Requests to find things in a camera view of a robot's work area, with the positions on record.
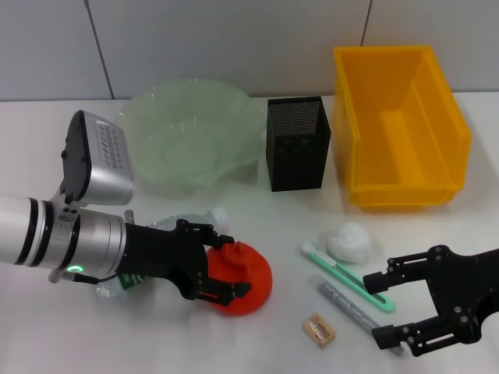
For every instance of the mint green utility knife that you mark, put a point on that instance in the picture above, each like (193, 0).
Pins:
(331, 265)

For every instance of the yellow plastic storage bin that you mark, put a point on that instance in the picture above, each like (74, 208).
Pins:
(401, 136)

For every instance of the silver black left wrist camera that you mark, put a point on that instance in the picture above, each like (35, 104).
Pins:
(105, 171)

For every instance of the black mesh pen holder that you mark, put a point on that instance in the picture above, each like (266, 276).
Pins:
(296, 156)

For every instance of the grey marker pen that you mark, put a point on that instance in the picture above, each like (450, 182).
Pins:
(339, 300)

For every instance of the pale green glass fruit plate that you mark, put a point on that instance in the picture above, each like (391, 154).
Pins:
(195, 128)

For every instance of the tan eraser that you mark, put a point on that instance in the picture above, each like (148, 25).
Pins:
(319, 329)

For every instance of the red pear-shaped toy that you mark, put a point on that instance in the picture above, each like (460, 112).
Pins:
(253, 269)

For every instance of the white paper ball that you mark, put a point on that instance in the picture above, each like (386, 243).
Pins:
(349, 241)

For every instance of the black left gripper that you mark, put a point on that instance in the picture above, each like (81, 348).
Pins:
(163, 253)

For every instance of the clear water bottle green label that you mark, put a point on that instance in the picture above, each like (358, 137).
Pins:
(220, 216)

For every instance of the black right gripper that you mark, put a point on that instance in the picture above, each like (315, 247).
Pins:
(464, 288)

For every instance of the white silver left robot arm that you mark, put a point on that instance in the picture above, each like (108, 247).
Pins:
(39, 230)

